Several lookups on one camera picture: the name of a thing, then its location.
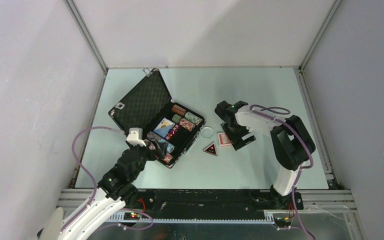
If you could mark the red white chip stack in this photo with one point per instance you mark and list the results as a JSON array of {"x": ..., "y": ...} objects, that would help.
[{"x": 186, "y": 124}]

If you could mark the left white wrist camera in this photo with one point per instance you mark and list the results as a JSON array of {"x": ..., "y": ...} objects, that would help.
[{"x": 135, "y": 137}]

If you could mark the red dice in case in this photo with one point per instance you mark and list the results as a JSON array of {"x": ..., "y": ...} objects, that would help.
[{"x": 172, "y": 132}]

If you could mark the light blue chip stack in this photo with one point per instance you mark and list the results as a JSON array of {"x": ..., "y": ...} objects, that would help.
[{"x": 169, "y": 147}]

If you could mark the brown chip stack in case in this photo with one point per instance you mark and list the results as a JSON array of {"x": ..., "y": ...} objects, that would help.
[{"x": 179, "y": 110}]

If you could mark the red chip stack in case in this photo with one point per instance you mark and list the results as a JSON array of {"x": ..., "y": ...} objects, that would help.
[{"x": 167, "y": 159}]

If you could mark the clear round dealer button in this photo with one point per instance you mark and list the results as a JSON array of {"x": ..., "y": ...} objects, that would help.
[{"x": 207, "y": 132}]

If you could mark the blue playing card deck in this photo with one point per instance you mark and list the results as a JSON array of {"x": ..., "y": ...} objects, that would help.
[{"x": 164, "y": 127}]

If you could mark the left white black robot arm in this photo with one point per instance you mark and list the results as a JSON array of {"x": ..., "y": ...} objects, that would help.
[{"x": 112, "y": 193}]

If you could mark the red playing card deck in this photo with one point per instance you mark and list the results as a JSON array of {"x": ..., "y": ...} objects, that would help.
[{"x": 223, "y": 140}]

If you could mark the black triangular all-in button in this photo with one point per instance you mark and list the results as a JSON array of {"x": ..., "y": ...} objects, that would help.
[{"x": 211, "y": 149}]

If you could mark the black aluminium poker case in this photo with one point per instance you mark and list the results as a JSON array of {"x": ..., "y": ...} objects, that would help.
[{"x": 145, "y": 105}]

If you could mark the green white chip stack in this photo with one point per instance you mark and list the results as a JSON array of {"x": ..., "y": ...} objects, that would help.
[{"x": 192, "y": 118}]

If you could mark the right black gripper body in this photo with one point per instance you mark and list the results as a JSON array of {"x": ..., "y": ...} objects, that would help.
[{"x": 235, "y": 132}]

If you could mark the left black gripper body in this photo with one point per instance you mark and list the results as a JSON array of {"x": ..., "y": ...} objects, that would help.
[{"x": 144, "y": 155}]

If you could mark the green chip stack in case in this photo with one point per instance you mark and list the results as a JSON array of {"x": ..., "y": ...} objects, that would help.
[{"x": 176, "y": 118}]

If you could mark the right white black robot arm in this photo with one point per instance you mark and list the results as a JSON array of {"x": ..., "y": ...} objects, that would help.
[{"x": 292, "y": 144}]

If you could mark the purple chip stack in case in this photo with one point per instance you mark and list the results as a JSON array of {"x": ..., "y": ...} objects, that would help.
[{"x": 151, "y": 136}]

